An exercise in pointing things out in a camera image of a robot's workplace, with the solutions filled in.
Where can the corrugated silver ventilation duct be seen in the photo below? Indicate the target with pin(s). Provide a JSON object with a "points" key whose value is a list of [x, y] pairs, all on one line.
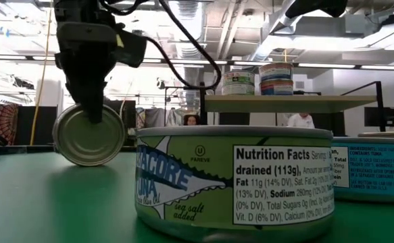
{"points": [[183, 10]]}

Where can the spiral silver ventilation duct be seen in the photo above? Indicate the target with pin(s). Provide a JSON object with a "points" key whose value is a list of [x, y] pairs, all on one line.
{"points": [[277, 30]]}

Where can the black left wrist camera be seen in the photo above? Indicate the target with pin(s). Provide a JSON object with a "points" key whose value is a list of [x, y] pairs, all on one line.
{"points": [[132, 47]]}

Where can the black partition panel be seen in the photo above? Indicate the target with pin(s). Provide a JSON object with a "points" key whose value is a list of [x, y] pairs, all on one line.
{"points": [[38, 125]]}

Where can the green table mat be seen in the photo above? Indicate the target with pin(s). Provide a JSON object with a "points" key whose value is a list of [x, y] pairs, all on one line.
{"points": [[31, 202]]}

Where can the white column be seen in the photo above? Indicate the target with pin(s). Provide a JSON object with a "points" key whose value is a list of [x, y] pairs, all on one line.
{"points": [[49, 94]]}

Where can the red patterned cloth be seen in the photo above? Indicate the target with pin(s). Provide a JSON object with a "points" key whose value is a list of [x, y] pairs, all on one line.
{"points": [[0, 121]]}

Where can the silver lidded tuna can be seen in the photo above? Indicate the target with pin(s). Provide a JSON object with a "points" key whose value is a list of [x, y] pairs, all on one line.
{"points": [[389, 134]]}

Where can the green Bumble Bee tuna can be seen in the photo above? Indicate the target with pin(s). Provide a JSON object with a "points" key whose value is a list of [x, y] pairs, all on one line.
{"points": [[238, 89], [239, 77]]}

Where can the wooden shelf board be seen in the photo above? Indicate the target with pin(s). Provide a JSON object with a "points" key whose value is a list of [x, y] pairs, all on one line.
{"points": [[284, 103]]}

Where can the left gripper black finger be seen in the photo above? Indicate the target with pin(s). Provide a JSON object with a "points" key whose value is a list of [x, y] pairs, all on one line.
{"points": [[93, 94]]}

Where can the small black ceiling speaker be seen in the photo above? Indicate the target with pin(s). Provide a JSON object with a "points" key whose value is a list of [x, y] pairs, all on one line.
{"points": [[160, 83]]}

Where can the olive green albacore tuna can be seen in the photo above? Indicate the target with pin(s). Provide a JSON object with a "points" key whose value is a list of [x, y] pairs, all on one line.
{"points": [[200, 202]]}

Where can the overhead LED light bar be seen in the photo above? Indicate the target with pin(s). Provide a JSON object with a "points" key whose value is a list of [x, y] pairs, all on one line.
{"points": [[250, 62]]}

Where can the teal Trader Joe's tuna can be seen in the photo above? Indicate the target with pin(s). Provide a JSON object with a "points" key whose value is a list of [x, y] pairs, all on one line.
{"points": [[375, 168]]}

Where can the small black monitor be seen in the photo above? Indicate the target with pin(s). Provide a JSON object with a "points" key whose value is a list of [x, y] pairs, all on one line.
{"points": [[379, 116]]}

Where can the person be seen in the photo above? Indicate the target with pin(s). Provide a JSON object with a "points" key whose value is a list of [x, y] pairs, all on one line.
{"points": [[190, 119], [300, 121]]}

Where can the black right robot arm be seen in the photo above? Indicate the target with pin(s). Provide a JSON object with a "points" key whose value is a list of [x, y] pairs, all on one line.
{"points": [[318, 6]]}

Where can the wooden shelf on black stand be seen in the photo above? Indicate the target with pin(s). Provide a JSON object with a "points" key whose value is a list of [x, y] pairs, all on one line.
{"points": [[380, 108]]}

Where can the black background monitor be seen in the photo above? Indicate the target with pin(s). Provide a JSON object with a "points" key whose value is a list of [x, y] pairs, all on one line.
{"points": [[130, 109]]}

